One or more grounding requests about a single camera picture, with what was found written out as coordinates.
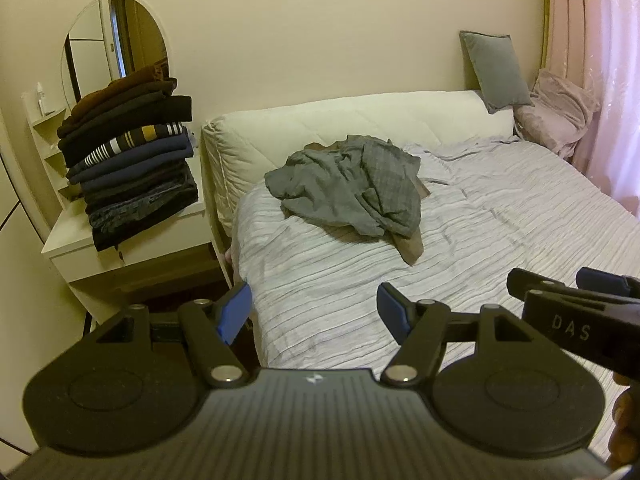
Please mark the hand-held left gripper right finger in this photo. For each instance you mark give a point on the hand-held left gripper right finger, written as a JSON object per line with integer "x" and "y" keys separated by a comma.
{"x": 392, "y": 310}

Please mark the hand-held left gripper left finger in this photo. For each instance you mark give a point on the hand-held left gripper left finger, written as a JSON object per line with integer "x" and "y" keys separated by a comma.
{"x": 235, "y": 312}

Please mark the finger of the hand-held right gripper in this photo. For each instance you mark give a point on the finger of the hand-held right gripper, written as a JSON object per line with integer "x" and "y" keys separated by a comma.
{"x": 530, "y": 282}
{"x": 600, "y": 277}

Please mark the grey shorts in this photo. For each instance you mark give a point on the grey shorts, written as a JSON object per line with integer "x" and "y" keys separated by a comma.
{"x": 350, "y": 185}

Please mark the stack of folded dark clothes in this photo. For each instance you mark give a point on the stack of folded dark clothes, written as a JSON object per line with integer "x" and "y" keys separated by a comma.
{"x": 130, "y": 160}

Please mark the person's right hand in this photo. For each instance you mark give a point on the person's right hand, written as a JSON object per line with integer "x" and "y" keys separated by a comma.
{"x": 627, "y": 420}

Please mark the bed with striped white sheet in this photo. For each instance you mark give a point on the bed with striped white sheet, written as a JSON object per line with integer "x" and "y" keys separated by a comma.
{"x": 500, "y": 235}

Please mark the brown garment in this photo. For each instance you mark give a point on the brown garment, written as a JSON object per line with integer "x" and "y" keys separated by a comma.
{"x": 410, "y": 250}

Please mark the white dressing table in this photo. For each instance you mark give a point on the white dressing table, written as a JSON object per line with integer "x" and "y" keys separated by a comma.
{"x": 150, "y": 252}

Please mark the pink pillow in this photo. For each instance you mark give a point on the pink pillow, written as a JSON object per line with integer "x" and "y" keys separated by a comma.
{"x": 555, "y": 105}

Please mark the sheer pink curtain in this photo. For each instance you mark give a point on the sheer pink curtain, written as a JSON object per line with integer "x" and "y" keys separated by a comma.
{"x": 615, "y": 85}

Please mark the grey pillow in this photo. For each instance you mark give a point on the grey pillow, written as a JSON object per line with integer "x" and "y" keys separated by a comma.
{"x": 492, "y": 65}

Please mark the pink drape curtain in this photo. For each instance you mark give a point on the pink drape curtain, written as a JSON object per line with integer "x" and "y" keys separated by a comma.
{"x": 565, "y": 20}

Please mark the small white bottle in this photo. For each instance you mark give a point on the small white bottle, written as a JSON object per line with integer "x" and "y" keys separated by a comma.
{"x": 41, "y": 99}

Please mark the oval mirror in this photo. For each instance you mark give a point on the oval mirror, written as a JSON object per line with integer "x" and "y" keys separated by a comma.
{"x": 100, "y": 45}

